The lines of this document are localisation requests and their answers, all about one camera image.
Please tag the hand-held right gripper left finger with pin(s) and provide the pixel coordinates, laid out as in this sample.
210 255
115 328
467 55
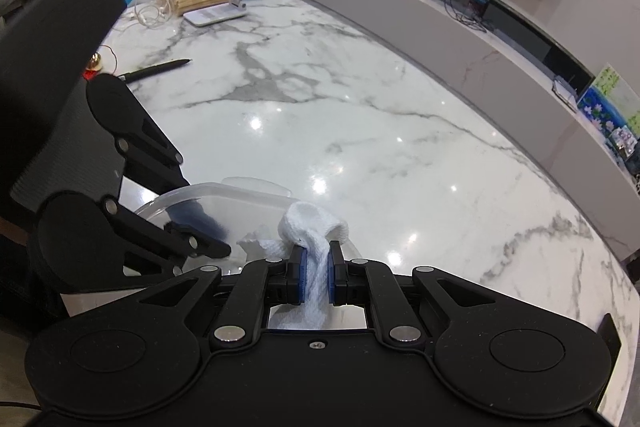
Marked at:
299 277

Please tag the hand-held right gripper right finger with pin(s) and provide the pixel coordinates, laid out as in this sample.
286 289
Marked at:
334 277

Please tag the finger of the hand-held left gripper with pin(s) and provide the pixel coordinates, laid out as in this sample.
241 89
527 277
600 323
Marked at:
150 237
155 162

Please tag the white cloth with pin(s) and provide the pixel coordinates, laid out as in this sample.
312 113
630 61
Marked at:
312 222

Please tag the clear plastic bowl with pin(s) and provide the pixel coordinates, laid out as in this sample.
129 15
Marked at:
250 212

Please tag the gold bell ornament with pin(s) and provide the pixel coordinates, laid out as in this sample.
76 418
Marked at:
95 62

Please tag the black pen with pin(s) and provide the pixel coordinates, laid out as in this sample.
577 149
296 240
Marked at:
155 69

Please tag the grey notebook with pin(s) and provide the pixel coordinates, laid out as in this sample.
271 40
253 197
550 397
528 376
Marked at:
567 91

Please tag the water lily painting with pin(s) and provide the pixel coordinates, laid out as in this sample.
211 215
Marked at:
602 102

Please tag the small photo box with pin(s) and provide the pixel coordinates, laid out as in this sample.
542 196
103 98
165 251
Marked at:
625 139

